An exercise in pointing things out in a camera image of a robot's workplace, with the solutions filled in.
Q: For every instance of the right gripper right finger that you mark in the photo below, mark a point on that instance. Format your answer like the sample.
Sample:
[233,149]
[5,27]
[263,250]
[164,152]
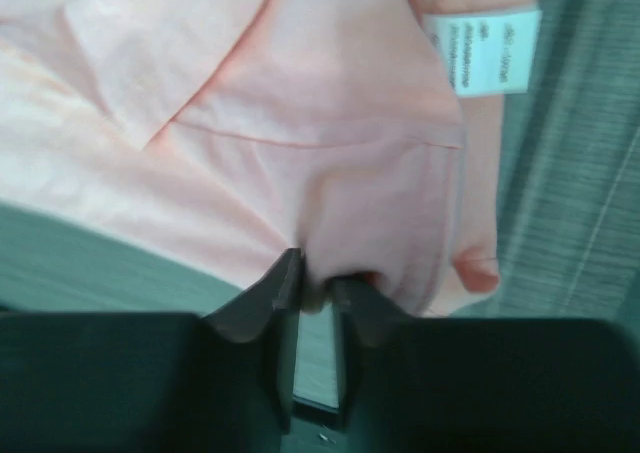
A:
[409,384]

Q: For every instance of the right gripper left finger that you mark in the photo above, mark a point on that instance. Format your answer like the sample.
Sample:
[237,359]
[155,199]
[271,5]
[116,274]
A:
[155,382]

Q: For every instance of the salmon pink t-shirt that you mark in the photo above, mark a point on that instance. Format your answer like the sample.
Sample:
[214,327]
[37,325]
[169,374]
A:
[219,133]

